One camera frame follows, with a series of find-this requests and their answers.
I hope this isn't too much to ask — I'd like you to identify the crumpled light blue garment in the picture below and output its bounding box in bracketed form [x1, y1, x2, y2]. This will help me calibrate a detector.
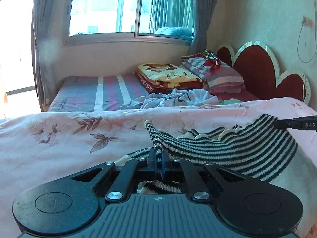
[120, 89, 219, 110]

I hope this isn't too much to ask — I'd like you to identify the red heart-shaped headboard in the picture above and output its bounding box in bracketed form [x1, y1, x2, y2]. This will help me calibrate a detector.
[216, 41, 311, 104]

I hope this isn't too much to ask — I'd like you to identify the striped purple mattress cover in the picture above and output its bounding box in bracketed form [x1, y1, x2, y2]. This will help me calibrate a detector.
[48, 73, 148, 112]

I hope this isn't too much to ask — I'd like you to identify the yellow red folded blanket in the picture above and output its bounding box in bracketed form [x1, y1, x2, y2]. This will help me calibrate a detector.
[134, 63, 204, 93]

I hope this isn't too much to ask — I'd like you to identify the striped pillow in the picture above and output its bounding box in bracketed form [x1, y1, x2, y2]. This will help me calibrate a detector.
[182, 61, 245, 93]

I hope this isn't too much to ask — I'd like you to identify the red plaid folded cloth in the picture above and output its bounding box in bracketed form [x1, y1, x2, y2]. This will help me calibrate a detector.
[182, 49, 221, 71]

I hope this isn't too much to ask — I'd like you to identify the pink floral bed sheet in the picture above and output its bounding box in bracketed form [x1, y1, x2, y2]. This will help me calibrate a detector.
[1, 98, 315, 237]

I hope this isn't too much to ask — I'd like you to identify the teal blanket outside window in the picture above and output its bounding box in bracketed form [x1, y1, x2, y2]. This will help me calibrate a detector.
[154, 27, 192, 40]

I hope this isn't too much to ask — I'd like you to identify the right grey curtain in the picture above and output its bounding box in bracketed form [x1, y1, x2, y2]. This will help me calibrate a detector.
[189, 0, 218, 54]

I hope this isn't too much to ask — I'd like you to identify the grey curtain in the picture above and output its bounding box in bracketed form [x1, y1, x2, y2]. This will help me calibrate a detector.
[31, 0, 59, 111]
[189, 0, 218, 54]

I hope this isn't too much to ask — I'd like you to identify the left grey curtain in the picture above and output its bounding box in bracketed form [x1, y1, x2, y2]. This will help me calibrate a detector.
[31, 0, 59, 111]

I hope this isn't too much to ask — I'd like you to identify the white wall cable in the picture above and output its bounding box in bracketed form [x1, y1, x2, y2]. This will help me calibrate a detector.
[296, 0, 317, 100]

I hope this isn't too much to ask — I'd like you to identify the wall socket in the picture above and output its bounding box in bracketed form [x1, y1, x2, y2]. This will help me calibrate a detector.
[302, 16, 313, 27]

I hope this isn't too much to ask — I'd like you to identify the window with grey frame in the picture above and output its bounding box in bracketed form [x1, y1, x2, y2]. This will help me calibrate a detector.
[65, 0, 193, 45]

